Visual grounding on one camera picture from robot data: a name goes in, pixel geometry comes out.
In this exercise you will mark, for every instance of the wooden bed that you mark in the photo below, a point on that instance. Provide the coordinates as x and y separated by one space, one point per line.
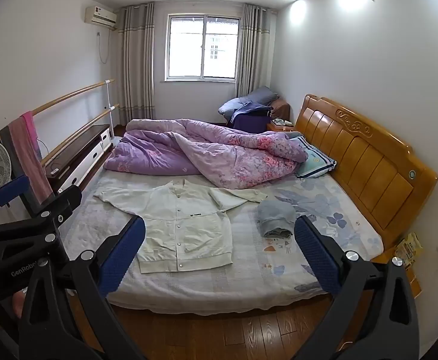
372 157

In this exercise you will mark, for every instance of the dark wooden cabinet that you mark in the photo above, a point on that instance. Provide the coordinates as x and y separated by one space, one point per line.
80 144

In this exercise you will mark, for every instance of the dark purple storage box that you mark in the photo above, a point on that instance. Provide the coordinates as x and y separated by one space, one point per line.
252 123

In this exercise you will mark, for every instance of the window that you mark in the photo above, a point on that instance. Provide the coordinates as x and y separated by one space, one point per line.
185 45

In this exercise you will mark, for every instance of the grey striped curtain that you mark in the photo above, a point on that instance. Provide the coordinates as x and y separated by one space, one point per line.
136 63
252 52

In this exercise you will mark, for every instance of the blue grey pillow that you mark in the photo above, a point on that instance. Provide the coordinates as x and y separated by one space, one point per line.
256 96

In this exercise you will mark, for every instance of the teal striped pillow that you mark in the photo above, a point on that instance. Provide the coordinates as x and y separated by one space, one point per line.
316 163

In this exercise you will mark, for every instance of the yellow packet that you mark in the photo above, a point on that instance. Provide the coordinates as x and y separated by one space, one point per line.
410 245

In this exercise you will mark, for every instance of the purple floral quilt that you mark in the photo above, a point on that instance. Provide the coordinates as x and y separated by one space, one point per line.
222 150

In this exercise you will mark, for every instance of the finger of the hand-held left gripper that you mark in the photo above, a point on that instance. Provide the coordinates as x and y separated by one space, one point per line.
11 189
63 200

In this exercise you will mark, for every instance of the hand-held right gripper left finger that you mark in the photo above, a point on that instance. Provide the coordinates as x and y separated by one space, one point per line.
123 258

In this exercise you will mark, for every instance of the wooden nightstand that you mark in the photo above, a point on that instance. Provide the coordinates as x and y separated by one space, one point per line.
410 275
280 126

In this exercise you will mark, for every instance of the pale floral bed sheet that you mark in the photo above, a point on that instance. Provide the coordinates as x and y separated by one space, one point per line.
241 270

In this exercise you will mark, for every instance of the folded grey clothes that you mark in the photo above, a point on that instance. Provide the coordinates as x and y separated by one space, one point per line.
277 215

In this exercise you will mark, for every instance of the grey towel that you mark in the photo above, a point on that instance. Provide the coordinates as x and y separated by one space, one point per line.
7 142

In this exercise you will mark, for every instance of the person's left hand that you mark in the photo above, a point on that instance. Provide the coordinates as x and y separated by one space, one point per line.
17 303

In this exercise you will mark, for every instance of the white button jacket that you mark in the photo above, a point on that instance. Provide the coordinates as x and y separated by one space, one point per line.
189 232

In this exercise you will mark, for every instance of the wooden ballet barre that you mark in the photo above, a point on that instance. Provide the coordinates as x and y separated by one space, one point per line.
69 97

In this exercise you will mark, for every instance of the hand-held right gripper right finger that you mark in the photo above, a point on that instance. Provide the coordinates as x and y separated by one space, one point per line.
316 258

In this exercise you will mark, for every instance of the pink towel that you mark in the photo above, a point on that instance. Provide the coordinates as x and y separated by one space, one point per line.
27 150

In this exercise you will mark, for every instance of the brown cloth chair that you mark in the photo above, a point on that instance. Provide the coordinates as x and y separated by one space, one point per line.
281 109

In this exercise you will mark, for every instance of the white air conditioner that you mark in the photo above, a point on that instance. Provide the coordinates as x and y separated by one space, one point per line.
99 15

